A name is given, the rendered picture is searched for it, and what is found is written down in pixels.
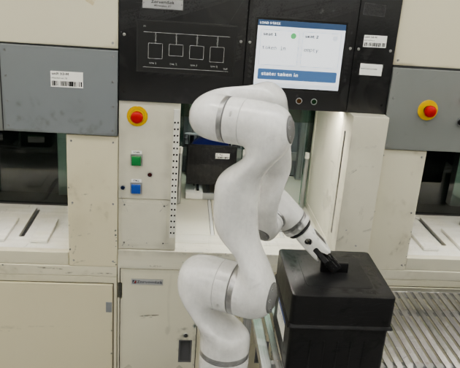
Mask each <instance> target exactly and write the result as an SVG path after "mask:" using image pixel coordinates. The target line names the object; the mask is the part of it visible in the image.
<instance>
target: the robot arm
mask: <svg viewBox="0 0 460 368"><path fill-rule="evenodd" d="M189 121H190V124H191V127H192V129H193V130H194V131H195V132H196V133H197V134H198V135H199V136H201V137H204V138H205V139H209V140H212V141H216V142H223V143H228V144H232V145H239V146H243V147H244V149H245V156H244V157H243V159H241V160H240V161H238V162H237V163H235V164H233V165H232V166H230V167H229V168H227V169H226V170H224V171H223V172H222V173H221V175H220V176H219V177H218V179H217V181H216V184H215V191H214V203H213V217H214V224H215V229H216V231H217V233H218V236H219V237H220V239H221V240H222V242H223V243H224V245H225V246H226V247H227V248H228V249H229V250H230V251H231V253H232V254H233V256H234V257H235V259H236V260H237V261H232V260H229V259H226V258H221V257H218V256H211V255H207V254H197V255H194V256H192V257H190V258H188V259H187V260H186V261H185V262H184V263H183V265H182V266H181V268H180V271H179V274H178V278H177V289H178V293H179V295H180V299H181V301H182V303H183V305H184V307H185V309H186V310H187V312H188V314H189V315H190V316H191V318H192V319H193V321H194V323H195V324H196V326H197V327H198V329H199V332H200V350H199V368H248V359H249V350H250V334H249V331H248V330H247V328H246V327H245V326H244V324H243V323H242V322H241V321H240V320H238V319H237V318H236V317H235V316H239V317H241V318H247V319H259V318H263V317H265V316H267V315H268V314H269V313H270V312H271V311H272V309H273V308H274V306H275V302H276V298H277V283H276V279H275V275H274V272H273V271H272V268H271V265H270V263H269V260H268V258H267V255H266V253H265V252H264V249H263V247H262V244H261V240H263V241H270V240H272V239H274V238H275V237H276V236H277V235H278V233H279V232H280V230H281V231H282V232H283V233H284V235H286V236H287V237H290V238H291V239H295V238H296V239H297V240H298V242H299V243H300V244H301V245H302V246H303V248H304V249H305V250H306V251H307V252H308V253H309V254H310V255H311V256H312V257H313V258H314V259H315V260H316V261H319V259H320V260H321V261H322V262H323V263H324V265H325V266H326V267H327V268H328V269H329V271H330V272H331V273H332V274H334V273H335V272H336V271H337V270H339V269H340V268H341V266H340V265H339V264H338V261H337V259H336V258H335V257H333V255H332V254H331V255H330V252H331V251H330V248H329V246H328V244H327V242H326V240H325V239H324V238H323V237H322V236H321V235H320V234H319V233H318V232H317V231H316V230H315V229H314V228H313V227H312V226H311V225H310V218H309V216H308V215H307V214H306V213H305V211H304V210H303V209H302V208H301V207H300V206H299V205H298V204H297V203H296V202H295V201H294V200H293V199H292V198H291V196H290V195H289V194H288V193H287V192H286V191H285V189H284V188H285V184H286V182H287V180H288V177H289V175H290V172H291V145H292V142H293V140H294V135H295V125H294V120H293V118H292V117H291V114H290V113H289V112H288V101H287V98H286V95H285V93H284V91H283V89H282V88H281V87H280V86H279V85H277V84H276V83H274V82H270V81H264V82H261V83H257V84H254V85H245V86H235V87H226V88H218V89H215V90H211V91H208V92H206V93H204V94H202V95H201V96H200V97H198V98H197V99H196V100H195V101H194V103H193V104H192V105H191V108H190V110H189Z"/></svg>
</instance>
